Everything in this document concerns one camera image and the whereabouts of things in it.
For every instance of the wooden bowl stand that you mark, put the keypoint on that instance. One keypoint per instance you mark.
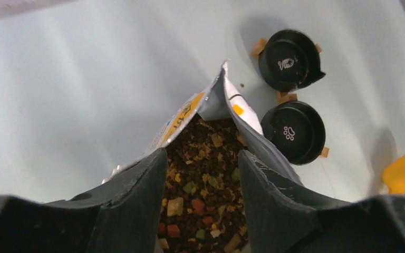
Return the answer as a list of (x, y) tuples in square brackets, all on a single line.
[(281, 96)]

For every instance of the yellow plastic food scoop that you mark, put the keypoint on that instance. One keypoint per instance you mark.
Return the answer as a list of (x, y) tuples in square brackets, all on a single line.
[(393, 176)]

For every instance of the black bowl paw print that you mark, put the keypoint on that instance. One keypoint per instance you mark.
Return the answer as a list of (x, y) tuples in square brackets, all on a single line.
[(296, 130)]

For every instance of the black bowl fishbone print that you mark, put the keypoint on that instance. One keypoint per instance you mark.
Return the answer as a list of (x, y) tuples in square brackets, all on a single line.
[(290, 61)]

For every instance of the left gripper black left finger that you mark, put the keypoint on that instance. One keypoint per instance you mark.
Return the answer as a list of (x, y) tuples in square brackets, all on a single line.
[(121, 215)]

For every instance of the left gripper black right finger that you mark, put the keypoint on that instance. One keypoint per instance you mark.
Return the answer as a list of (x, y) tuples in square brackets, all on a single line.
[(283, 216)]

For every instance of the cat food bag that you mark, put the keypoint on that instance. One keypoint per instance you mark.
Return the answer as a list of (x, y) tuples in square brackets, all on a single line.
[(220, 100)]

